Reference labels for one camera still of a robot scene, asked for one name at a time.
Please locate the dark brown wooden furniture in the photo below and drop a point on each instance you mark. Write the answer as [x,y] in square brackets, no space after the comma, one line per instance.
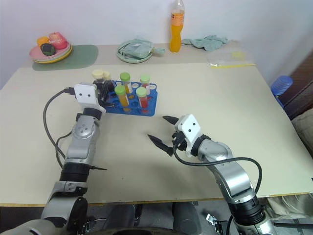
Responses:
[299,85]

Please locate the dark rounded shape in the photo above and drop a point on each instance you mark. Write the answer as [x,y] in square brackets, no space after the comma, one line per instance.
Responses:
[184,218]

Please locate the small teal cloth piece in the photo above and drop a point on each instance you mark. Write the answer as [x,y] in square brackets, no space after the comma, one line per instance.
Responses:
[159,51]

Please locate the red toy apple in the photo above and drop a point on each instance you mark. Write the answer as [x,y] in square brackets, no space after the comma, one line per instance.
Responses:
[58,40]

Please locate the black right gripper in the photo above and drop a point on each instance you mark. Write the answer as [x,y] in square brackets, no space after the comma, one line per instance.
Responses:
[179,140]

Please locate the cream-capped dark test tube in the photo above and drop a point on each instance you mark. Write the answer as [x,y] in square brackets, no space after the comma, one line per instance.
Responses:
[97,74]
[107,74]

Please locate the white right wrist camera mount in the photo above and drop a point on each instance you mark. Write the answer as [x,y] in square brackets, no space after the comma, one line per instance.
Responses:
[189,128]

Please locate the blue water jug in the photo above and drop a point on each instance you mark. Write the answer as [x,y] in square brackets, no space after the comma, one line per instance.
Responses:
[281,84]

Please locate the pink plate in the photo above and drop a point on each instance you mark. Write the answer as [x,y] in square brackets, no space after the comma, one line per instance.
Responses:
[36,52]

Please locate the pale green cloth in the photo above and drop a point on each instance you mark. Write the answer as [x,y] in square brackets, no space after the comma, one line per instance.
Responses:
[210,42]

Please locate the blue test tube rack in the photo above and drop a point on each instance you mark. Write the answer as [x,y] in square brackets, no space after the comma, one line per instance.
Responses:
[139,107]

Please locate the clear zip plastic bag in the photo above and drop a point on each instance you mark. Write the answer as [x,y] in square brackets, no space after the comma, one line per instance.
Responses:
[227,58]

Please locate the beige cushion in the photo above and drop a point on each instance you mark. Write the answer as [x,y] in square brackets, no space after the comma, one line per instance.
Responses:
[305,127]

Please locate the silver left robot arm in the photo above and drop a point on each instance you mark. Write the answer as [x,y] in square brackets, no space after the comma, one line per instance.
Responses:
[83,137]

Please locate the stack of colourful plates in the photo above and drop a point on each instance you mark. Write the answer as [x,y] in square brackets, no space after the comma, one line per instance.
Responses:
[66,55]

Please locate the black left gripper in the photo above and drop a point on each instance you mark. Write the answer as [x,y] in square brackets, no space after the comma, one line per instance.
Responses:
[99,85]

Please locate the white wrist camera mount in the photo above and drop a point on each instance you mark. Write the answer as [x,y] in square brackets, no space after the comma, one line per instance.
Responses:
[189,128]
[85,94]

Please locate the green-capped yellow test tube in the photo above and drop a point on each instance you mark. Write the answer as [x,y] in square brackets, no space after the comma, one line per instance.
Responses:
[126,82]
[121,96]

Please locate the green packaged wipes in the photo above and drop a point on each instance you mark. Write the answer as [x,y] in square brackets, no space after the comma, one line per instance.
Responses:
[137,49]

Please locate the dark green toy vegetable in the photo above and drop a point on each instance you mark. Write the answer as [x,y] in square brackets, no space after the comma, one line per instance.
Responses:
[48,49]

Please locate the green placemat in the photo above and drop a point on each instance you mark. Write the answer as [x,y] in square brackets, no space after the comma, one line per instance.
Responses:
[83,56]

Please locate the pale green plate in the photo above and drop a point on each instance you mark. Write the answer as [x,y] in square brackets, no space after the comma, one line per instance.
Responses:
[124,58]

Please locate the green-capped red test tube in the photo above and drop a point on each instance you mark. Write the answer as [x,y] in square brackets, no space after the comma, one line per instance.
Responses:
[142,98]
[144,81]

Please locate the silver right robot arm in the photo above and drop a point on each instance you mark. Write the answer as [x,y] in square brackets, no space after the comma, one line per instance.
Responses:
[227,166]

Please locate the orange toy fruit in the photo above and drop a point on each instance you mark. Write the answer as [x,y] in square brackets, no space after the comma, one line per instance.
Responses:
[42,40]

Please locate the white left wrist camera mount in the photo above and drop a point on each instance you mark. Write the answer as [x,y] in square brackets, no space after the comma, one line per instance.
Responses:
[85,94]

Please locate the orange soda bottle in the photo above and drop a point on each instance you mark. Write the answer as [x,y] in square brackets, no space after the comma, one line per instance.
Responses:
[176,31]

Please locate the grey robot torso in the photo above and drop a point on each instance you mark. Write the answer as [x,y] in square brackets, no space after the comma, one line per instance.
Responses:
[29,227]

